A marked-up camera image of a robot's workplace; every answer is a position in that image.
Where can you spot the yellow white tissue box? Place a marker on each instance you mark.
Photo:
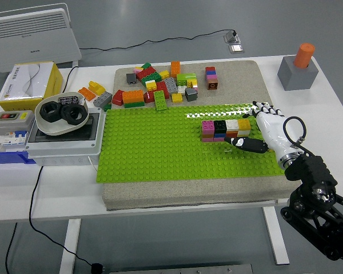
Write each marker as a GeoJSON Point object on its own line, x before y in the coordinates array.
{"type": "Point", "coordinates": [28, 82]}

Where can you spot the small dark green brick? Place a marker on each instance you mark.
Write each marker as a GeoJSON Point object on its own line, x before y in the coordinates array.
{"type": "Point", "coordinates": [107, 107]}

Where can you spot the small white toy brick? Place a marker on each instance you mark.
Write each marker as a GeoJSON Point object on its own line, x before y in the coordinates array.
{"type": "Point", "coordinates": [182, 90]}

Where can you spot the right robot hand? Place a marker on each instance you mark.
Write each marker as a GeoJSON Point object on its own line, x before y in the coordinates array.
{"type": "Point", "coordinates": [274, 134]}

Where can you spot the yellow square toy brick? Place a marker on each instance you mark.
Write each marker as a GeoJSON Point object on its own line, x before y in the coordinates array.
{"type": "Point", "coordinates": [244, 125]}

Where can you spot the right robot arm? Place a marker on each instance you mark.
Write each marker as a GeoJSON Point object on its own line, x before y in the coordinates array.
{"type": "Point", "coordinates": [317, 177]}

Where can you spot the green toy baseplate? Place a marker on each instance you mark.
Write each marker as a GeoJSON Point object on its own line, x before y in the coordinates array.
{"type": "Point", "coordinates": [160, 148]}

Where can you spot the open metal floor socket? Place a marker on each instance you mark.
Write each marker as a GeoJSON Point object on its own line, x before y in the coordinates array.
{"type": "Point", "coordinates": [231, 37]}

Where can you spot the light grey toy brick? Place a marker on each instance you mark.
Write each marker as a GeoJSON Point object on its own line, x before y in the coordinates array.
{"type": "Point", "coordinates": [103, 99]}
{"type": "Point", "coordinates": [171, 85]}

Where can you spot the white blue circuit breaker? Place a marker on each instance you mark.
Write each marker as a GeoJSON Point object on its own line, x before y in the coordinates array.
{"type": "Point", "coordinates": [14, 140]}

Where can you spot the small pink yellow brick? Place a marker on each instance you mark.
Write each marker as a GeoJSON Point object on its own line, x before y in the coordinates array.
{"type": "Point", "coordinates": [193, 84]}
{"type": "Point", "coordinates": [138, 69]}

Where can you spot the yellow stepped toy brick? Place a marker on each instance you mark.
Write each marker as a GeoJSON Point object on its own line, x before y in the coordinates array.
{"type": "Point", "coordinates": [96, 87]}

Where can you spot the orange flat toy brick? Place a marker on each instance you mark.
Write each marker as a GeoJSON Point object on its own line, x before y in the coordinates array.
{"type": "Point", "coordinates": [86, 93]}

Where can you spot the orange long toy brick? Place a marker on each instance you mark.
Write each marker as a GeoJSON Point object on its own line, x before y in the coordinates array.
{"type": "Point", "coordinates": [175, 68]}

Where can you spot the dark grey sloped brick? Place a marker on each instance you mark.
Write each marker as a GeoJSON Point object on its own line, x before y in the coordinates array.
{"type": "Point", "coordinates": [191, 94]}

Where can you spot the blue plastic bin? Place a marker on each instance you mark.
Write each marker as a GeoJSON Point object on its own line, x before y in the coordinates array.
{"type": "Point", "coordinates": [5, 158]}

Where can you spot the black toy brick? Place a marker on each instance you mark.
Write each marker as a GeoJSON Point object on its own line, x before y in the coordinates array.
{"type": "Point", "coordinates": [220, 126]}

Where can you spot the white panel heater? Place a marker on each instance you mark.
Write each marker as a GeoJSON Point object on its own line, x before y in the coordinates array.
{"type": "Point", "coordinates": [31, 42]}

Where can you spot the closed metal floor socket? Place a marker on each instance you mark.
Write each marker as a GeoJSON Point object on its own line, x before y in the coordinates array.
{"type": "Point", "coordinates": [236, 48]}

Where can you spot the dark green long brick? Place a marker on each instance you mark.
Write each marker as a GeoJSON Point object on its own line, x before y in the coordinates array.
{"type": "Point", "coordinates": [152, 79]}

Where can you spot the red long toy brick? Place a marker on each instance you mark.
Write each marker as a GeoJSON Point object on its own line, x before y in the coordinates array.
{"type": "Point", "coordinates": [145, 73]}
{"type": "Point", "coordinates": [162, 86]}

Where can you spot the grey metal plate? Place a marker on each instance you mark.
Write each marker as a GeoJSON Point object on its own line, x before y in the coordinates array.
{"type": "Point", "coordinates": [183, 269]}

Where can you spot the grey cube block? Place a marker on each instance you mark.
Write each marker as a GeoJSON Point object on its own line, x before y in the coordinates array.
{"type": "Point", "coordinates": [297, 77]}

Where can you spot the lime green toy brick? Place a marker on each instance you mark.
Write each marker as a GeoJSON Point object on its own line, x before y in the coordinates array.
{"type": "Point", "coordinates": [186, 77]}

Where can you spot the magenta toy brick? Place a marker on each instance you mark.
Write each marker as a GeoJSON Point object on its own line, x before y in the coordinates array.
{"type": "Point", "coordinates": [208, 126]}

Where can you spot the grey electrical enclosure box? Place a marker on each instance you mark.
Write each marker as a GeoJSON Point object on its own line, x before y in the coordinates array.
{"type": "Point", "coordinates": [65, 145]}

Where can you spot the blue toy brick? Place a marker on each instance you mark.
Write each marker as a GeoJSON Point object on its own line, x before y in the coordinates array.
{"type": "Point", "coordinates": [211, 72]}
{"type": "Point", "coordinates": [219, 135]}

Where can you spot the pink toy brick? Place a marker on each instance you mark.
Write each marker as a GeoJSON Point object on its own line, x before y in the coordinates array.
{"type": "Point", "coordinates": [219, 139]}
{"type": "Point", "coordinates": [207, 139]}
{"type": "Point", "coordinates": [211, 77]}

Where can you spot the red sloped toy brick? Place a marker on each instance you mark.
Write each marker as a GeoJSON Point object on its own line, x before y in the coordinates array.
{"type": "Point", "coordinates": [118, 97]}

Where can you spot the green flat toy brick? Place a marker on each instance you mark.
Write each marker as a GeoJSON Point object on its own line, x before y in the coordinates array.
{"type": "Point", "coordinates": [134, 104]}

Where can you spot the small black circuit part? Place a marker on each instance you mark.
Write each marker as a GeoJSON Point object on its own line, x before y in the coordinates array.
{"type": "Point", "coordinates": [68, 100]}

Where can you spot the brown toy brick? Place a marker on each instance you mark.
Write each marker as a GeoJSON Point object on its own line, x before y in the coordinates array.
{"type": "Point", "coordinates": [213, 84]}

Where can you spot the yellow white toy brick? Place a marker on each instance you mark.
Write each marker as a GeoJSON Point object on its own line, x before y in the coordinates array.
{"type": "Point", "coordinates": [151, 85]}

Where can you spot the white bowl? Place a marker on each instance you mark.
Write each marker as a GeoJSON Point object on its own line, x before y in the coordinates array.
{"type": "Point", "coordinates": [55, 127]}

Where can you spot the grey push-button switch box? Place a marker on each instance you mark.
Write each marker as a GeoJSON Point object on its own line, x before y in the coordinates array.
{"type": "Point", "coordinates": [12, 121]}

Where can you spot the dark grey toy brick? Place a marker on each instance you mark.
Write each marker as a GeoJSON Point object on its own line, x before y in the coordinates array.
{"type": "Point", "coordinates": [131, 78]}

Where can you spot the lime green long brick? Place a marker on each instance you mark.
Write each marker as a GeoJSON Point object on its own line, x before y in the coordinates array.
{"type": "Point", "coordinates": [160, 100]}

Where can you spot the grey-brown foam mat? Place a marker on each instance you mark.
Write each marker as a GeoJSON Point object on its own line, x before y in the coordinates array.
{"type": "Point", "coordinates": [245, 88]}

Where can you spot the white table leg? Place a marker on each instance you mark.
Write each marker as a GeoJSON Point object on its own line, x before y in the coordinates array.
{"type": "Point", "coordinates": [275, 237]}
{"type": "Point", "coordinates": [70, 245]}

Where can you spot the large black nut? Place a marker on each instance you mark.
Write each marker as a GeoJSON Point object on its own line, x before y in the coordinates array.
{"type": "Point", "coordinates": [49, 112]}
{"type": "Point", "coordinates": [73, 114]}

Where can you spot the orange cylinder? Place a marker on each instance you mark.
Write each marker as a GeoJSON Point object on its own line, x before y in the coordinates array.
{"type": "Point", "coordinates": [303, 55]}

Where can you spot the large orange toy brick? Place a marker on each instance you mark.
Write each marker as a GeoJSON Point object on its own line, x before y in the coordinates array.
{"type": "Point", "coordinates": [133, 96]}

